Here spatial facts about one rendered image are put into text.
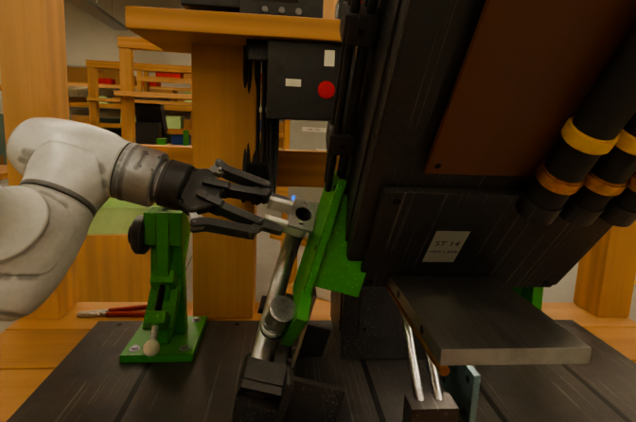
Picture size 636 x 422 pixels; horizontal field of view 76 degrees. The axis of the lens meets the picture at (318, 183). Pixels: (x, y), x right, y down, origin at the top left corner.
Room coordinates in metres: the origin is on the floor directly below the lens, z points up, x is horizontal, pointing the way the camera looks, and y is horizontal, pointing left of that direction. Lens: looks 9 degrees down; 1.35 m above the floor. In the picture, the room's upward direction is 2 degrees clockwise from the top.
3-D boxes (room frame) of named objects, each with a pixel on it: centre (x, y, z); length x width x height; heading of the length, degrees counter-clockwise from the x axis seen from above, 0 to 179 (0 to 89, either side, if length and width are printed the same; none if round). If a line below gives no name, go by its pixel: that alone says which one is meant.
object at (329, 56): (0.86, 0.03, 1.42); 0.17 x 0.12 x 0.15; 95
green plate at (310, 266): (0.60, -0.03, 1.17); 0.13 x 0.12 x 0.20; 95
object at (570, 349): (0.57, -0.19, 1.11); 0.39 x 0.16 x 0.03; 5
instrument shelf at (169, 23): (0.92, -0.08, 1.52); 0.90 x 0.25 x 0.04; 95
